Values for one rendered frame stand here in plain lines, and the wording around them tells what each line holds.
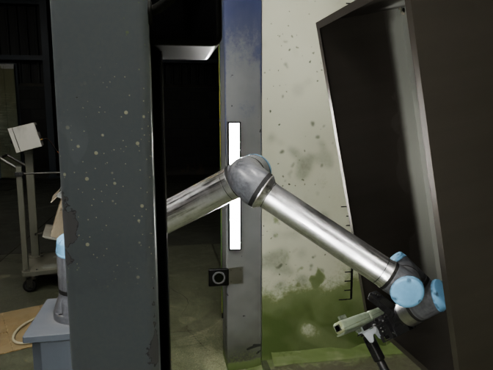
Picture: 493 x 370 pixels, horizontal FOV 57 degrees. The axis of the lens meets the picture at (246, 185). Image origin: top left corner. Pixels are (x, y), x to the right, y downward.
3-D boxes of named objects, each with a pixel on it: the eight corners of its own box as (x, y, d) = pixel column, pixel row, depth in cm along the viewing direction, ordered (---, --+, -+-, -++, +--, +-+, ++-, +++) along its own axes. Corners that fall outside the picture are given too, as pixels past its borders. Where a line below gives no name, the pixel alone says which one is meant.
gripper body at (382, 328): (381, 343, 154) (406, 331, 146) (368, 319, 157) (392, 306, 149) (395, 338, 158) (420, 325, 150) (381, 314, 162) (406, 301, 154)
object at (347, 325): (368, 382, 148) (337, 316, 157) (359, 386, 151) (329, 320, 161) (447, 343, 177) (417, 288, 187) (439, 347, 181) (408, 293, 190)
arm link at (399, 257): (401, 255, 136) (433, 285, 135) (398, 245, 147) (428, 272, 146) (378, 276, 139) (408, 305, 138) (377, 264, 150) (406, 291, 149)
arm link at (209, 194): (70, 242, 163) (251, 144, 142) (97, 230, 179) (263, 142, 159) (90, 280, 163) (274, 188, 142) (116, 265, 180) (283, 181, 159)
